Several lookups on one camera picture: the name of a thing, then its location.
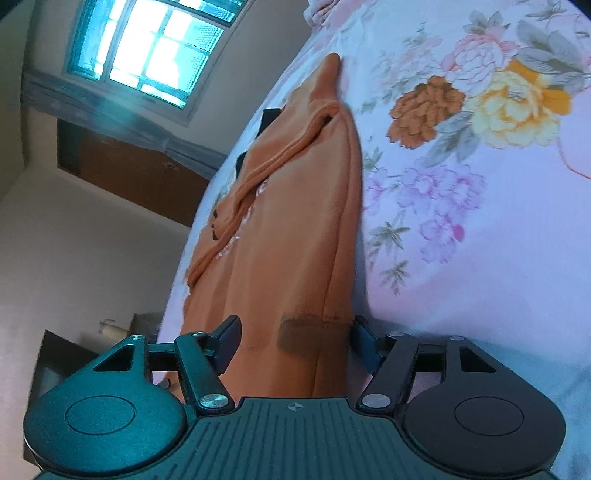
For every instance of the crumpled pink floral quilt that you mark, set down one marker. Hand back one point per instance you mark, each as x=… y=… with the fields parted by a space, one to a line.
x=321 y=10

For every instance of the dark cloth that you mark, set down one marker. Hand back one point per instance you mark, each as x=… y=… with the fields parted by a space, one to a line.
x=271 y=119

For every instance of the pink floral bedsheet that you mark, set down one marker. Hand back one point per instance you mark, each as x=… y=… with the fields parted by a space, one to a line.
x=471 y=277

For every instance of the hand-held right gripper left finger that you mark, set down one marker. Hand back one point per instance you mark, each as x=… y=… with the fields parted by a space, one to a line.
x=229 y=342

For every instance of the brown wooden cabinet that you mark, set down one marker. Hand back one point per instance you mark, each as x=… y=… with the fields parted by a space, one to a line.
x=138 y=170

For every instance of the orange pants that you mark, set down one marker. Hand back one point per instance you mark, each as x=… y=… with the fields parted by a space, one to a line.
x=286 y=258

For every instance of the barred glass window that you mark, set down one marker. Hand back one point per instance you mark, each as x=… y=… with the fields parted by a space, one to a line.
x=152 y=46

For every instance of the black screen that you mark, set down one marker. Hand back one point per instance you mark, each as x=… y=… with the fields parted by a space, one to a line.
x=60 y=364

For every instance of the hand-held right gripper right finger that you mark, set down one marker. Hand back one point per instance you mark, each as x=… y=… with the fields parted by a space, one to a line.
x=364 y=344

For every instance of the small white object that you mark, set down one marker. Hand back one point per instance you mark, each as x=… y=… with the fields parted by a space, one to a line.
x=113 y=328

